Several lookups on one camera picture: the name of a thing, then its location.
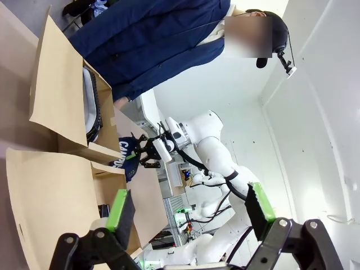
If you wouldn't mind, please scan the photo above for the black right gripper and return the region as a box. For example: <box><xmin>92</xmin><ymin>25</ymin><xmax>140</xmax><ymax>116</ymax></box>
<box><xmin>131</xmin><ymin>134</ymin><xmax>163</xmax><ymax>169</ymax></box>

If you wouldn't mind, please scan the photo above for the person's white shirt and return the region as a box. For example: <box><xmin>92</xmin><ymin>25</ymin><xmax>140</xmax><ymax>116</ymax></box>
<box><xmin>196</xmin><ymin>4</ymin><xmax>245</xmax><ymax>48</ymax></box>

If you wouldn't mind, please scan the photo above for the shallow cardboard box with flap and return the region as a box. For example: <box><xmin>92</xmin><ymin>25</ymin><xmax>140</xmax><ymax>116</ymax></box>
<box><xmin>29</xmin><ymin>5</ymin><xmax>122</xmax><ymax>169</ymax></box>

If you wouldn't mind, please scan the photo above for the blue grey printed pouch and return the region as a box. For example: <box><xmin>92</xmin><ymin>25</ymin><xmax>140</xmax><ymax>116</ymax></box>
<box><xmin>108</xmin><ymin>136</ymin><xmax>140</xmax><ymax>183</ymax></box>

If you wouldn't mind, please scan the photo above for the person's right hand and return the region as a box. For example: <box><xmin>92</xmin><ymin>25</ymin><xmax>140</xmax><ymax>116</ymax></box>
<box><xmin>113</xmin><ymin>96</ymin><xmax>132</xmax><ymax>110</ymax></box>

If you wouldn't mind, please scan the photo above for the navy zippered pencil case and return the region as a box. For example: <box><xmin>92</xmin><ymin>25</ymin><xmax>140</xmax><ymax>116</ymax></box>
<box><xmin>82</xmin><ymin>67</ymin><xmax>104</xmax><ymax>143</ymax></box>

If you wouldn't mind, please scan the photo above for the black head mounted camera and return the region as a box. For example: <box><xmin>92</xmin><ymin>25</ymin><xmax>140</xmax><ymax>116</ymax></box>
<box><xmin>255</xmin><ymin>11</ymin><xmax>298</xmax><ymax>81</ymax></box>

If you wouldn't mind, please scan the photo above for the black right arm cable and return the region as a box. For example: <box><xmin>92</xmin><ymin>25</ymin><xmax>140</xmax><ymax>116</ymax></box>
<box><xmin>176</xmin><ymin>148</ymin><xmax>250</xmax><ymax>205</ymax></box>

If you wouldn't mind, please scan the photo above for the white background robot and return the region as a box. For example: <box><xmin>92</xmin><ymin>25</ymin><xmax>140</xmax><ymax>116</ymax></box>
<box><xmin>140</xmin><ymin>232</ymin><xmax>227</xmax><ymax>267</ymax></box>
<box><xmin>190</xmin><ymin>172</ymin><xmax>229</xmax><ymax>223</ymax></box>

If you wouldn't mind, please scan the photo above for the large cardboard box with lid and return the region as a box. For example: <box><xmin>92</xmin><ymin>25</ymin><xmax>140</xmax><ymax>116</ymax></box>
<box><xmin>5</xmin><ymin>147</ymin><xmax>143</xmax><ymax>258</ymax></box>

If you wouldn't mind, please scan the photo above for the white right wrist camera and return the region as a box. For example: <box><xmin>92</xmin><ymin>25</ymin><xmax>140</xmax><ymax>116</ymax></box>
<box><xmin>153</xmin><ymin>138</ymin><xmax>173</xmax><ymax>163</ymax></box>

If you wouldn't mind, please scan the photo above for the person in navy coat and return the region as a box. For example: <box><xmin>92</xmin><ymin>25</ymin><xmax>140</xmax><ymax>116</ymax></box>
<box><xmin>67</xmin><ymin>0</ymin><xmax>236</xmax><ymax>102</ymax></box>

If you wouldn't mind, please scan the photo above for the person's right forearm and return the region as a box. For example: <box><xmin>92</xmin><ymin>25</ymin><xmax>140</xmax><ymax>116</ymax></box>
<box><xmin>111</xmin><ymin>56</ymin><xmax>181</xmax><ymax>102</ymax></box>

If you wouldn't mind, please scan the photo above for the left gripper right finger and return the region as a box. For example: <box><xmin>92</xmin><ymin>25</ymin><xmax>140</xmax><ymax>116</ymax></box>
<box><xmin>246</xmin><ymin>182</ymin><xmax>344</xmax><ymax>270</ymax></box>

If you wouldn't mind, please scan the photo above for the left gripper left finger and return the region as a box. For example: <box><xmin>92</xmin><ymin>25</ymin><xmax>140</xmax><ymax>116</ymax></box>
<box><xmin>49</xmin><ymin>188</ymin><xmax>141</xmax><ymax>270</ymax></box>

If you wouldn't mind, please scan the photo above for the person's head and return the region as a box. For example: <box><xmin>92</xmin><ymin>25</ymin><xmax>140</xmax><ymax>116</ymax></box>
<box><xmin>224</xmin><ymin>9</ymin><xmax>290</xmax><ymax>69</ymax></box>

